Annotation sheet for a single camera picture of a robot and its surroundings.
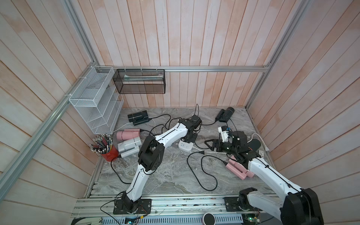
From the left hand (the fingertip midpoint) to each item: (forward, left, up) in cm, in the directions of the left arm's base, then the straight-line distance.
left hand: (189, 140), depth 94 cm
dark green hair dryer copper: (+1, -49, -7) cm, 49 cm away
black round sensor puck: (-44, -8, 0) cm, 45 cm away
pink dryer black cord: (-7, -9, -4) cm, 12 cm away
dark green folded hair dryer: (+24, -29, -1) cm, 38 cm away
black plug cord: (+22, -23, -4) cm, 32 cm away
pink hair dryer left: (+4, +43, +1) cm, 43 cm away
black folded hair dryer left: (+21, +39, -1) cm, 44 cm away
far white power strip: (-3, +2, -3) cm, 5 cm away
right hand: (-6, -11, +10) cm, 16 cm away
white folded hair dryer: (-6, +40, 0) cm, 40 cm away
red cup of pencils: (-8, +53, +8) cm, 54 cm away
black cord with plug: (+22, +14, -4) cm, 27 cm away
